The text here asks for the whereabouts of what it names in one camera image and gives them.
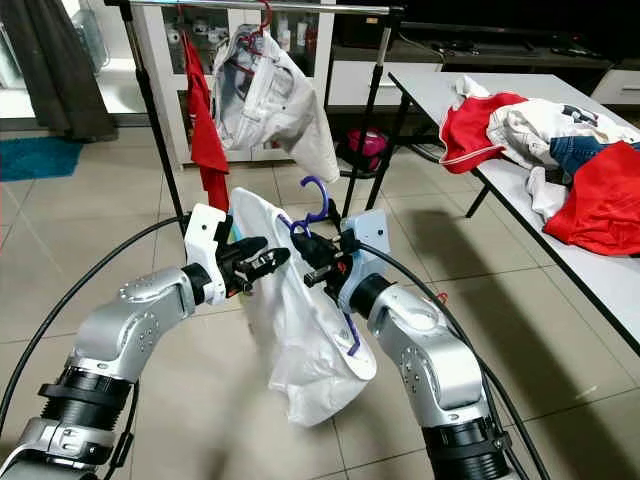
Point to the white glass door cabinet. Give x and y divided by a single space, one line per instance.
325 60

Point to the pink floor appliance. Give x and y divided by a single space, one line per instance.
368 150

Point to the red hanger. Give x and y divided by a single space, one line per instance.
266 18

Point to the white table with black legs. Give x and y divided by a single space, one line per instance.
420 95

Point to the grey curtain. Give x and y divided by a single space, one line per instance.
60 70

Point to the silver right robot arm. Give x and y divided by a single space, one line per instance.
430 370

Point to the purple hanger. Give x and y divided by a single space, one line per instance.
328 200

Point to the metal clothes rack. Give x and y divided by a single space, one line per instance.
350 9

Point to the black television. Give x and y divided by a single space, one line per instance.
510 20

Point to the white drawer unit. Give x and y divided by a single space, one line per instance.
350 85

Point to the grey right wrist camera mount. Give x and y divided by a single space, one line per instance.
368 245

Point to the teal floor mat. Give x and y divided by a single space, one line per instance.
40 158

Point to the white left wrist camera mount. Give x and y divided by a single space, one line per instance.
208 240

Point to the white cloth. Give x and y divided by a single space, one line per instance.
545 195
468 88

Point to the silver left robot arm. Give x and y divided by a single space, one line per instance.
140 330

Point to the white jeans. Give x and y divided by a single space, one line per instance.
280 120

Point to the red garment with white trim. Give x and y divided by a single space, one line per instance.
470 130

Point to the blue jeans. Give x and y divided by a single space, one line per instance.
575 152

